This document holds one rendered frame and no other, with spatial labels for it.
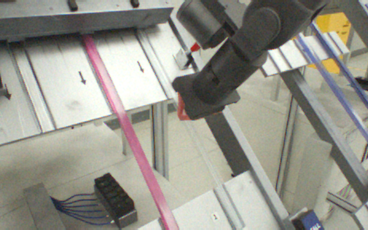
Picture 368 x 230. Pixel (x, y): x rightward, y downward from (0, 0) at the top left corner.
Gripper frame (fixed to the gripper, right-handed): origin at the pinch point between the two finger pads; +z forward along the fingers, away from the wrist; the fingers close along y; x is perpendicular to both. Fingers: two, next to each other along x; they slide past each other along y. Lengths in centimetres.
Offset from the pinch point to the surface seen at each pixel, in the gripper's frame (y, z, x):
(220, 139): -8.0, 4.1, 6.1
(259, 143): -86, 73, 6
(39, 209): 24.0, 38.5, 0.3
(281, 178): -82, 68, 27
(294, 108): -81, 39, 1
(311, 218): -10.9, -3.7, 25.4
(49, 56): 18.0, 1.0, -16.7
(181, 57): -5.0, -0.7, -11.1
